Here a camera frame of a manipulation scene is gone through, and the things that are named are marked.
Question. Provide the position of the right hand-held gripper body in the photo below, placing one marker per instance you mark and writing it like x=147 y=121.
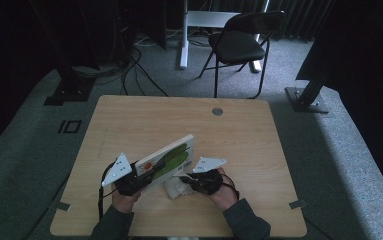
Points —
x=209 y=181

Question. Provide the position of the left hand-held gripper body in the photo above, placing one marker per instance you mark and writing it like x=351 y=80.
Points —
x=120 y=171

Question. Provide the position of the grey cloth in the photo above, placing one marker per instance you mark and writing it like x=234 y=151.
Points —
x=175 y=190

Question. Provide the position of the white picture book green leaf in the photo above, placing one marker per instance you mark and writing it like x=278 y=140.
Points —
x=172 y=160

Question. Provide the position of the person's right hand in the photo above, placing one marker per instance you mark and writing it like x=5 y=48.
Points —
x=225 y=196

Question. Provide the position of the person's left hand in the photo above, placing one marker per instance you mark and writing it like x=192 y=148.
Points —
x=125 y=204

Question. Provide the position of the grey tape piece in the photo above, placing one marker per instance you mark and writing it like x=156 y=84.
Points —
x=63 y=206
x=298 y=204

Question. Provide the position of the grey round table grommet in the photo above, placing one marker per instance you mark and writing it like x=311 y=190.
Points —
x=217 y=111

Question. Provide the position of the black metal stand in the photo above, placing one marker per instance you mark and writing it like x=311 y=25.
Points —
x=307 y=96
x=72 y=90

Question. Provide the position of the black folding chair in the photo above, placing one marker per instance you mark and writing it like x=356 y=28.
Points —
x=237 y=46

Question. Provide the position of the black equipment cabinet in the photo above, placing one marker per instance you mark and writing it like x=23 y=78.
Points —
x=152 y=23

